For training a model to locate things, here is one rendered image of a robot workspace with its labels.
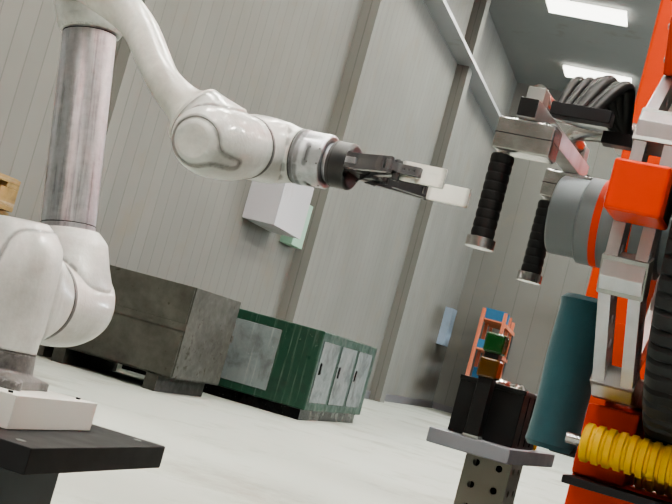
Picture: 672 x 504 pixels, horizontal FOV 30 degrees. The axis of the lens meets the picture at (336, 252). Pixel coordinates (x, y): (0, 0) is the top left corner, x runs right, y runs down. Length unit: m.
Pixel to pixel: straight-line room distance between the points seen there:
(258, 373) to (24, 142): 2.42
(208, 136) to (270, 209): 9.91
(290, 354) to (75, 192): 6.81
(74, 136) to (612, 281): 1.05
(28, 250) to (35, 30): 5.95
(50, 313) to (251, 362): 7.02
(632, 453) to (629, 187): 0.40
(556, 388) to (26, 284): 0.88
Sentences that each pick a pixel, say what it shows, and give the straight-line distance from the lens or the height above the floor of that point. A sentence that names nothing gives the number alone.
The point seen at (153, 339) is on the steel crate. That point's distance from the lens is 8.05.
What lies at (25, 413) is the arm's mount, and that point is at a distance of 1.99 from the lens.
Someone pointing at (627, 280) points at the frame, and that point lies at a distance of 1.73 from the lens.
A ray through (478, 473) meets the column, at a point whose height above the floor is 0.38.
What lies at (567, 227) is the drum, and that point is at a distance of 1.98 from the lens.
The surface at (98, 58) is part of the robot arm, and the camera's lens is 2.36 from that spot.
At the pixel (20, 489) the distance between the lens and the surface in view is 2.11.
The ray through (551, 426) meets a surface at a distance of 2.09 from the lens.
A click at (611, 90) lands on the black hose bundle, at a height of 1.02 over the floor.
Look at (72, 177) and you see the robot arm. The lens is 2.30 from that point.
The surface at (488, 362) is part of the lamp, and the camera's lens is 2.46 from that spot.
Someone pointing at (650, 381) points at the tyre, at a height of 0.62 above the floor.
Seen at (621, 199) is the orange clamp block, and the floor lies 0.83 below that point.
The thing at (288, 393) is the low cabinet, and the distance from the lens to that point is 9.03.
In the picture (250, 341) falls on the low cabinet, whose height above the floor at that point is 0.45.
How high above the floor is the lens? 0.54
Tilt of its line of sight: 4 degrees up
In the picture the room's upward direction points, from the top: 15 degrees clockwise
